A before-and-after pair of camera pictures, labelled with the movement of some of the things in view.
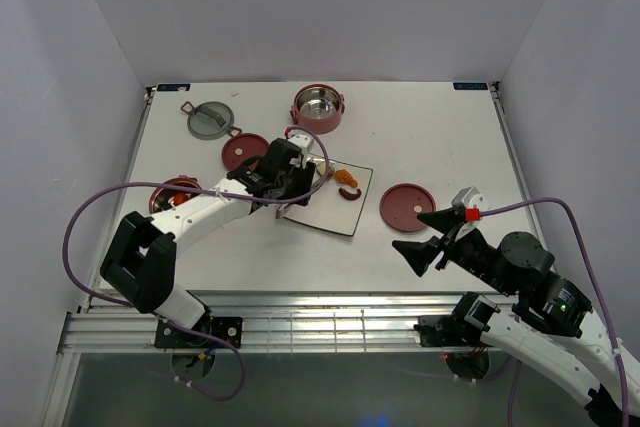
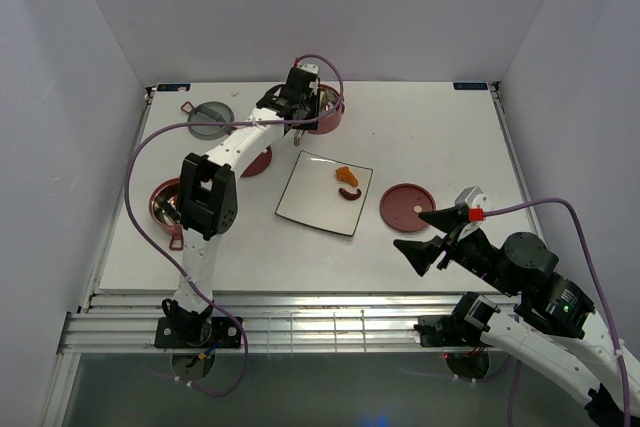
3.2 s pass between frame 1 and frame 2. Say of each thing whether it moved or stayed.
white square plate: stayed
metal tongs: moved
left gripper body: moved
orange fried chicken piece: stayed
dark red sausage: stayed
